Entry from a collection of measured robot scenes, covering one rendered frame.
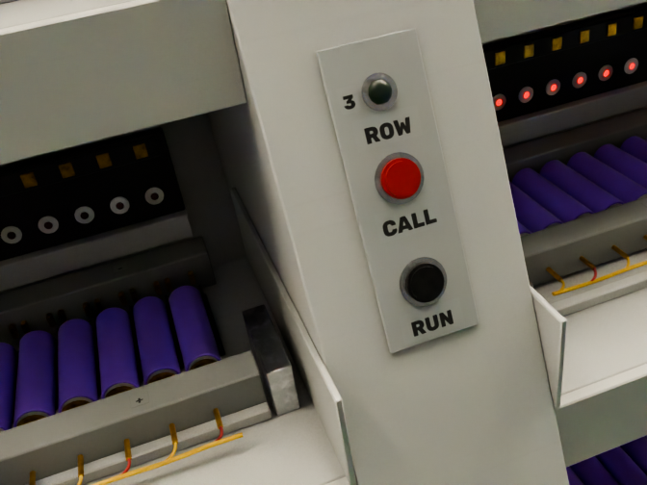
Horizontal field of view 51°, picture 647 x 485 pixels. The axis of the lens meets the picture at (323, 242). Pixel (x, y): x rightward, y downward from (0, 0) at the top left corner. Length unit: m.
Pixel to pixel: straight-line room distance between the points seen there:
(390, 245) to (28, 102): 0.14
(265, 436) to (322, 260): 0.10
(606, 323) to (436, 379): 0.11
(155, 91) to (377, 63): 0.08
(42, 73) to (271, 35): 0.08
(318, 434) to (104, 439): 0.09
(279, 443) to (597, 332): 0.16
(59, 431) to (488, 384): 0.19
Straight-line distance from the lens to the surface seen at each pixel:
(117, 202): 0.42
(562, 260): 0.39
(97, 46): 0.26
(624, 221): 0.40
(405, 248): 0.27
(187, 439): 0.33
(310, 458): 0.31
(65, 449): 0.33
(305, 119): 0.26
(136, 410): 0.32
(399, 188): 0.27
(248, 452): 0.32
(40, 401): 0.36
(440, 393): 0.30
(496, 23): 0.31
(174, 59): 0.27
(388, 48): 0.27
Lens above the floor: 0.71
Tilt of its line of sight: 11 degrees down
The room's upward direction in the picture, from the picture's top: 14 degrees counter-clockwise
